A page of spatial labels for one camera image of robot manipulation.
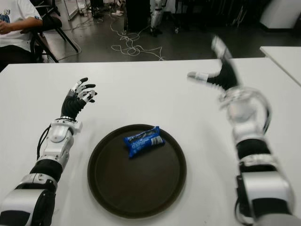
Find round dark brown tray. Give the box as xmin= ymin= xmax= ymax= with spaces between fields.
xmin=87 ymin=124 xmax=188 ymax=218

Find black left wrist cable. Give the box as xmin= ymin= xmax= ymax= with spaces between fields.
xmin=36 ymin=124 xmax=51 ymax=161

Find white curved cabinet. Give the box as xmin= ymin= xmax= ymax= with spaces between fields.
xmin=259 ymin=0 xmax=301 ymax=32

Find white cable on floor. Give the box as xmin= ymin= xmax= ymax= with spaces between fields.
xmin=110 ymin=11 xmax=166 ymax=61

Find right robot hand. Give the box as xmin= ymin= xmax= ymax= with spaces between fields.
xmin=187 ymin=35 xmax=243 ymax=92

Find silver humanoid robot legs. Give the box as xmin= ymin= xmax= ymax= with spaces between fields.
xmin=150 ymin=0 xmax=165 ymax=37

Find seated person white t-shirt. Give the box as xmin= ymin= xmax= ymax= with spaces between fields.
xmin=0 ymin=0 xmax=44 ymax=69

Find white framed board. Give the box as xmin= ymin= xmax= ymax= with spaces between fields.
xmin=63 ymin=0 xmax=79 ymax=21

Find black cabinet on casters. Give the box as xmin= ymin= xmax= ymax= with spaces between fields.
xmin=126 ymin=0 xmax=152 ymax=32

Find neighbouring white table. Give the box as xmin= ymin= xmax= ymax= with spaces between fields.
xmin=260 ymin=46 xmax=301 ymax=87

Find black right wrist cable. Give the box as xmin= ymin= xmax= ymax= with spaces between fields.
xmin=255 ymin=90 xmax=273 ymax=134

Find blue Oreo packet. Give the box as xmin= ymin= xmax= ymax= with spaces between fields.
xmin=123 ymin=126 xmax=165 ymax=159

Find black folding chair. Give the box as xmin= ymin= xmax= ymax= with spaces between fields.
xmin=21 ymin=0 xmax=79 ymax=63

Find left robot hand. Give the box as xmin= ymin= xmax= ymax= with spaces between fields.
xmin=60 ymin=77 xmax=97 ymax=121

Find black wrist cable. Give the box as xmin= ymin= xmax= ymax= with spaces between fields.
xmin=255 ymin=90 xmax=273 ymax=134
xmin=36 ymin=124 xmax=51 ymax=161

